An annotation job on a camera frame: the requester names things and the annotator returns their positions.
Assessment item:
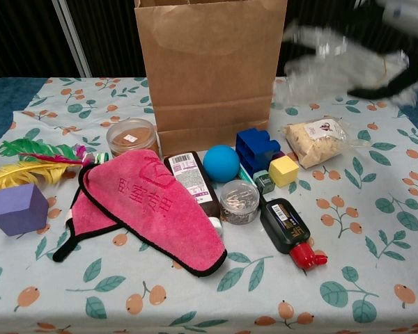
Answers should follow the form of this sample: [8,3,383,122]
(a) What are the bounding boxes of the clear plastic bags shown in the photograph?
[281,19,418,107]

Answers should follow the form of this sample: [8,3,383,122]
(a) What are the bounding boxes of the clear bag of beige grains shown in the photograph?
[282,117,372,170]

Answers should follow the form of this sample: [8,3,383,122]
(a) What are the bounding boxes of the brown paper bag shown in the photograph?
[134,0,288,159]

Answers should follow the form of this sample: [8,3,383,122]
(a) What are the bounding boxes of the yellow foam cube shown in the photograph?
[268,155,300,190]

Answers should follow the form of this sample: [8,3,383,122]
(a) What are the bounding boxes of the blue plastic building block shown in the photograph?
[235,128,282,177]

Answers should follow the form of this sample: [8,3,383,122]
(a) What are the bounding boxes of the small dark green box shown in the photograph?
[254,169,276,195]

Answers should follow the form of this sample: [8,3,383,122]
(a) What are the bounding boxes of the teal and white flat box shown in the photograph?
[237,162,262,187]

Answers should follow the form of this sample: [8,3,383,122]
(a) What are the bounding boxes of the dark green bottle red cap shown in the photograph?
[259,197,329,272]

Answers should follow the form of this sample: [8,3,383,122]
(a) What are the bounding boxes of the blue rubber ball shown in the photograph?
[203,144,240,184]

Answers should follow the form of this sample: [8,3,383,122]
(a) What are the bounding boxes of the clear jar of paper clips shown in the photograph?
[218,179,260,226]

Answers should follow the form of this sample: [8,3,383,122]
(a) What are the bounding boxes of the brown bottle with barcode label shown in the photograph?
[163,150,225,236]

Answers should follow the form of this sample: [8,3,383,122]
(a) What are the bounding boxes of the round jar of brown powder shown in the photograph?
[106,118,160,158]

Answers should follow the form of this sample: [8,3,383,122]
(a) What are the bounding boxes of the pink towel with black trim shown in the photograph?
[52,148,229,278]

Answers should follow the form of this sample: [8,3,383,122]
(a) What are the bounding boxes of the floral print tablecloth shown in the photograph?
[0,77,418,334]

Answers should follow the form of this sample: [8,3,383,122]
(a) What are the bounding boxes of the silver metal pole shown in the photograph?
[52,0,93,78]

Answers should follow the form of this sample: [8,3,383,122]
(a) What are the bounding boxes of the colourful feather shuttlecock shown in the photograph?
[0,137,111,213]

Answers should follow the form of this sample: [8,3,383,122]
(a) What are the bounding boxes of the purple foam cube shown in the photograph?
[0,183,50,237]

